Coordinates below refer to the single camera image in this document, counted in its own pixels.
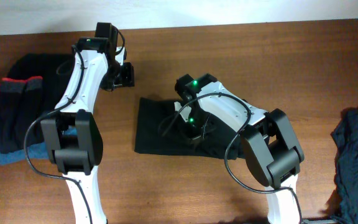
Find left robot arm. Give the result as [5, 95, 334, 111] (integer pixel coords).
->
[40, 22, 135, 223]

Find middle dark sock red cuff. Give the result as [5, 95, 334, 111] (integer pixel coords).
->
[0, 78, 26, 154]

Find right dark sock red cuff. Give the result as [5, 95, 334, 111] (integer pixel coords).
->
[14, 76, 43, 150]

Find black t-shirt with logo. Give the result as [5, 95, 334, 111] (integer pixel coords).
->
[134, 98, 245, 160]

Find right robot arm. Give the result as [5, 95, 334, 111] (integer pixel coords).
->
[175, 74, 305, 223]

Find dark grey knit garment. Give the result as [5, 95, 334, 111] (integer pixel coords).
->
[331, 108, 358, 223]

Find folded black garment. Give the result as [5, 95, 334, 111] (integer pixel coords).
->
[6, 54, 74, 119]

